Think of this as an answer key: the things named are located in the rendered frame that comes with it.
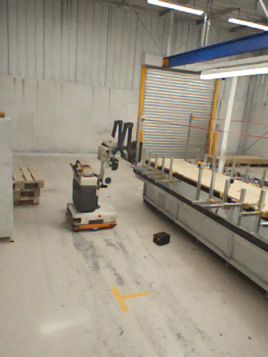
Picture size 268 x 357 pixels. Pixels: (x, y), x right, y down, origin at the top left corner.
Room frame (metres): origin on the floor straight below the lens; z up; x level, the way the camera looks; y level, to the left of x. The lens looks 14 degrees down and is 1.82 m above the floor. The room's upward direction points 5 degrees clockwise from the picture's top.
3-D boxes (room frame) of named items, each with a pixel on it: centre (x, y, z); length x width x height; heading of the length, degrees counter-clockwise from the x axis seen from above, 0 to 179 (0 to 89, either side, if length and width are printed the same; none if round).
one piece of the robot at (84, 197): (4.31, 0.74, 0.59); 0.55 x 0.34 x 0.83; 24
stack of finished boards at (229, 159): (11.28, -3.79, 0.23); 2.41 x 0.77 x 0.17; 115
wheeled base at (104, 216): (4.34, 0.65, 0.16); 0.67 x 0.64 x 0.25; 114
